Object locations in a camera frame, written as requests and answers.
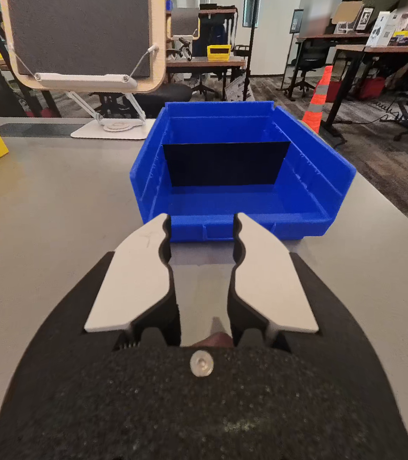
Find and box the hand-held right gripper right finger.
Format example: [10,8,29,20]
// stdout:
[227,212,320,348]

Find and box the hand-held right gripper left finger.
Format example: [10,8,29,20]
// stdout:
[84,213,181,348]

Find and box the blue plastic bin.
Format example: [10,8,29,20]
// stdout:
[129,101,357,243]

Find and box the grey desk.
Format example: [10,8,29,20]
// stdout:
[0,117,408,460]

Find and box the black divider panel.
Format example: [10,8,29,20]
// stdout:
[163,141,291,187]

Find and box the white board stand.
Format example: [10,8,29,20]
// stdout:
[33,45,159,140]

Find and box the orange traffic cone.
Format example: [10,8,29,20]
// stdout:
[302,66,334,134]

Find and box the white printed sheet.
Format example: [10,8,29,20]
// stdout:
[226,75,255,103]

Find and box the red tool case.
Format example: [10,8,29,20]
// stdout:
[357,76,386,100]

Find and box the wooden work table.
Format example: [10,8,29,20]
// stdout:
[321,45,408,135]
[166,57,246,102]

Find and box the black tripod pole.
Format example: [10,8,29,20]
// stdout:
[242,0,262,103]

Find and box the white printed box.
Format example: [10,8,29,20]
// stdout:
[366,11,398,47]

